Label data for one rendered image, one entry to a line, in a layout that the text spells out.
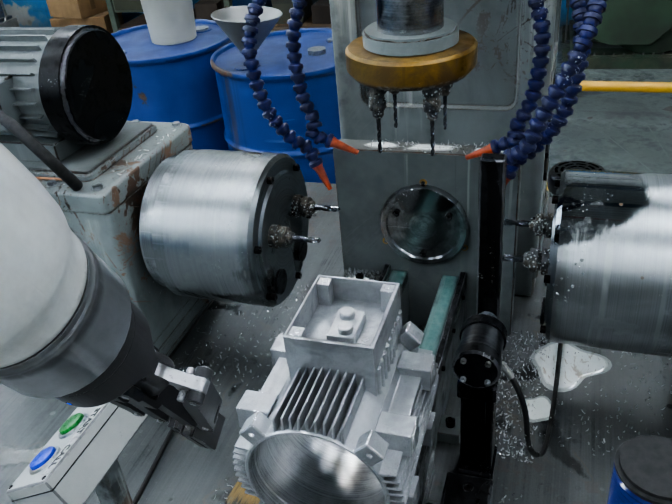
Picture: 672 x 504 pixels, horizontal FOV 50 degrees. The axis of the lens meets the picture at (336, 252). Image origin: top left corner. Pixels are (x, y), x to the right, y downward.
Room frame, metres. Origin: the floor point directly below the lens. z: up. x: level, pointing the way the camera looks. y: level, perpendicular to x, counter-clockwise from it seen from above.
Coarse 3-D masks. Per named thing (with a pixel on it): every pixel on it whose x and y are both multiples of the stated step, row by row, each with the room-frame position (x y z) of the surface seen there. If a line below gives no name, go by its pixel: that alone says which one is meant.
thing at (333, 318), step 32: (320, 288) 0.69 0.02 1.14; (352, 288) 0.69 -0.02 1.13; (320, 320) 0.66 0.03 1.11; (352, 320) 0.64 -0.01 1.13; (384, 320) 0.61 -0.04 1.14; (288, 352) 0.60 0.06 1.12; (320, 352) 0.59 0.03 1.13; (352, 352) 0.57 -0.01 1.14; (384, 352) 0.60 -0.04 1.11; (384, 384) 0.58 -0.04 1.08
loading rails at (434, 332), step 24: (408, 288) 1.04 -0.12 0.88; (456, 288) 0.96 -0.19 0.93; (408, 312) 1.03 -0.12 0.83; (432, 312) 0.92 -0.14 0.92; (456, 312) 0.91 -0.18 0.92; (432, 336) 0.86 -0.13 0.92; (456, 336) 0.91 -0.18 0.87; (432, 408) 0.69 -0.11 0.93; (456, 432) 0.75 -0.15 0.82; (432, 456) 0.68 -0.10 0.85; (432, 480) 0.68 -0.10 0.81
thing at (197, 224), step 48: (144, 192) 1.02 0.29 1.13; (192, 192) 0.98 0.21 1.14; (240, 192) 0.96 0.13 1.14; (288, 192) 1.04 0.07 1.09; (144, 240) 0.97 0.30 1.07; (192, 240) 0.93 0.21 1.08; (240, 240) 0.91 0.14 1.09; (288, 240) 0.94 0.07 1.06; (192, 288) 0.95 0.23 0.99; (240, 288) 0.91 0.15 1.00; (288, 288) 1.00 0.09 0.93
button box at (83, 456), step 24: (96, 408) 0.59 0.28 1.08; (120, 408) 0.60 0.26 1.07; (72, 432) 0.57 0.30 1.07; (96, 432) 0.56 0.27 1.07; (120, 432) 0.58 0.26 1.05; (72, 456) 0.53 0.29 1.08; (96, 456) 0.54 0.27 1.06; (24, 480) 0.52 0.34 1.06; (48, 480) 0.49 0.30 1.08; (72, 480) 0.51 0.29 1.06; (96, 480) 0.52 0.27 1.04
